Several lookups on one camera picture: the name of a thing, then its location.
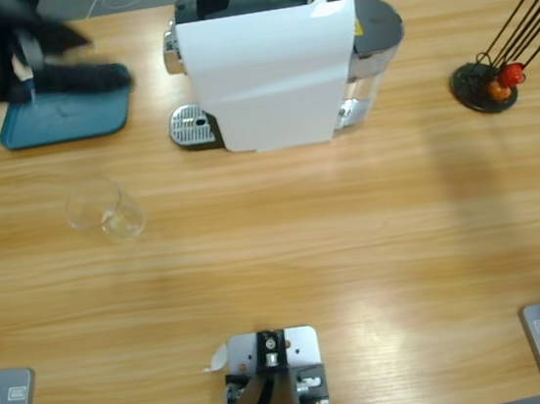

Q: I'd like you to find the white paper tag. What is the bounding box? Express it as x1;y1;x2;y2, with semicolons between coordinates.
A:
198;342;232;374

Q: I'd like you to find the black capsule holder with rods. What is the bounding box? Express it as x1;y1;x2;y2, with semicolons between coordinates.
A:
439;0;540;119

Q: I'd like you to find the red coffee capsule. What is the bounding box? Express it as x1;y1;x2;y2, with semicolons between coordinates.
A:
499;61;527;89

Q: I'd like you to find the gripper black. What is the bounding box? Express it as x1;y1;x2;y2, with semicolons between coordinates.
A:
0;0;135;107

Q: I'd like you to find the teal plastic tray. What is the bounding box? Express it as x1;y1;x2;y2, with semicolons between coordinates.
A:
0;61;139;154

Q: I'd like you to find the white capsule coffee machine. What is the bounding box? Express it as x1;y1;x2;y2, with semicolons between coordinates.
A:
154;0;419;164

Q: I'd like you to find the orange coffee capsule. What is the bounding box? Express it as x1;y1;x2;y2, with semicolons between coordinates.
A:
486;78;515;102

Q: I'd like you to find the clear drinking glass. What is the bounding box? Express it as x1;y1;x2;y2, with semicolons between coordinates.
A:
61;171;151;251

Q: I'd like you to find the white mount with dark post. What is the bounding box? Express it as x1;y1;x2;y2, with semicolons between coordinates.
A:
197;322;332;404

